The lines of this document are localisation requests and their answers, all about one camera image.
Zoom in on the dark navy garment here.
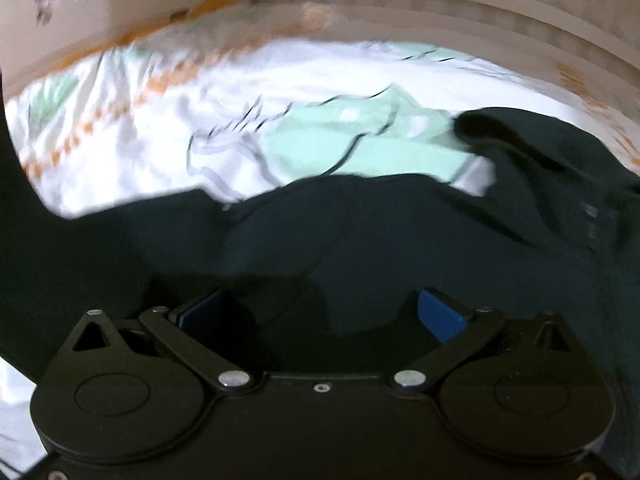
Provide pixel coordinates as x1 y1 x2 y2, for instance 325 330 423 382
0 106 640 480

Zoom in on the white duvet with orange stripes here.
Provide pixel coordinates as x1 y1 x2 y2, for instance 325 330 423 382
0 0 640 470

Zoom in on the cream wooden bed frame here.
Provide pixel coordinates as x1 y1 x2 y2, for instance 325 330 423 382
0 0 640 106

